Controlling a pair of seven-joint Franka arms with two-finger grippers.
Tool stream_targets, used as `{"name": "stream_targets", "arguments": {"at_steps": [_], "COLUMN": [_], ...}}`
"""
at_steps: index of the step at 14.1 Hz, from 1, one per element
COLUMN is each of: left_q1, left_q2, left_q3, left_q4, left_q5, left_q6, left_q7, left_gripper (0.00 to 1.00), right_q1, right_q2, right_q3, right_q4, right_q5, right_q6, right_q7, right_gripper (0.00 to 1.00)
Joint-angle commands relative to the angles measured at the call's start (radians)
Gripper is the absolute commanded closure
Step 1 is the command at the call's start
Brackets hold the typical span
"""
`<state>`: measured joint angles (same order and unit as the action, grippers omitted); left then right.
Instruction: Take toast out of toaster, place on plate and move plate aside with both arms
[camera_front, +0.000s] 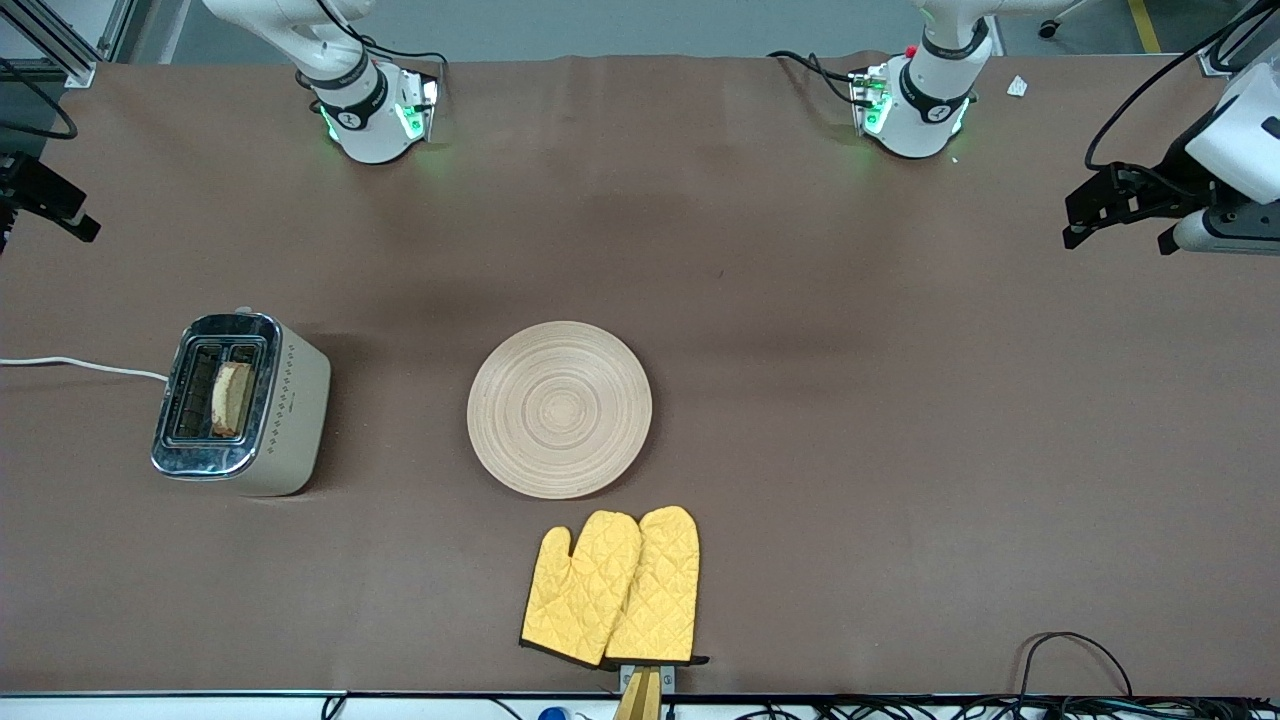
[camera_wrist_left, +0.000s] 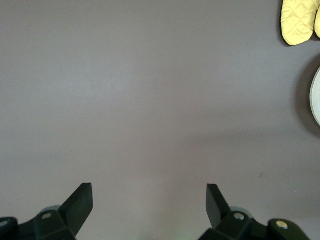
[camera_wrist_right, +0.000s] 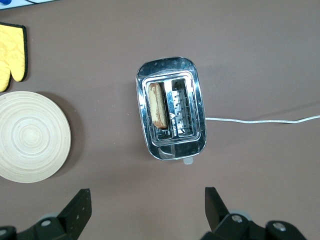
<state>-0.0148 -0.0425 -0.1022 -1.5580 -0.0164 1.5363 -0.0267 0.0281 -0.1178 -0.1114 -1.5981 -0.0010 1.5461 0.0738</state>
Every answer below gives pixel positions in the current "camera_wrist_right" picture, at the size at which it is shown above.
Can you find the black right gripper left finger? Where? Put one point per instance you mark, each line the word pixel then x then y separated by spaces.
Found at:
pixel 72 212

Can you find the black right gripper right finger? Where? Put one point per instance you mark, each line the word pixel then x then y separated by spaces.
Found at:
pixel 217 212

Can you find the round wooden plate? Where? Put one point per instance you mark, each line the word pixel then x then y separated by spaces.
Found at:
pixel 30 137

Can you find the brown toast slice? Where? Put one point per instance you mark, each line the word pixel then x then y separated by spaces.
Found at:
pixel 158 107

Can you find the chrome and beige toaster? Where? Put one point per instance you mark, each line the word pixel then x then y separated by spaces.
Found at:
pixel 172 145

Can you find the yellow quilted oven mitt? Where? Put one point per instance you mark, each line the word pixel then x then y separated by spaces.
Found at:
pixel 11 47

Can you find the small blue object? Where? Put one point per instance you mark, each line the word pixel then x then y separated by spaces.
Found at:
pixel 5 2

